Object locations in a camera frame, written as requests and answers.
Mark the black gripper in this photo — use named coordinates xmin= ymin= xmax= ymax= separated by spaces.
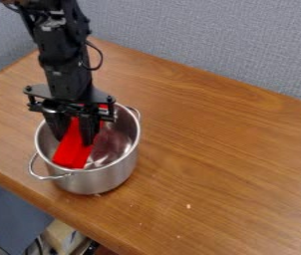
xmin=22 ymin=63 xmax=119 ymax=147

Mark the red rectangular block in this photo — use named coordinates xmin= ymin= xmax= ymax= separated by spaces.
xmin=52 ymin=117 xmax=98 ymax=169

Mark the stainless steel pot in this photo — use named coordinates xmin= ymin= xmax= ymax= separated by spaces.
xmin=28 ymin=104 xmax=142 ymax=195

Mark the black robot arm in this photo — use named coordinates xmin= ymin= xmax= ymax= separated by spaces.
xmin=0 ymin=0 xmax=117 ymax=145

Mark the beige box under table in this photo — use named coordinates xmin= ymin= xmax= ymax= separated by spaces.
xmin=42 ymin=220 xmax=89 ymax=255

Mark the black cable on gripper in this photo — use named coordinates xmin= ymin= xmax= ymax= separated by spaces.
xmin=81 ymin=40 xmax=105 ymax=72

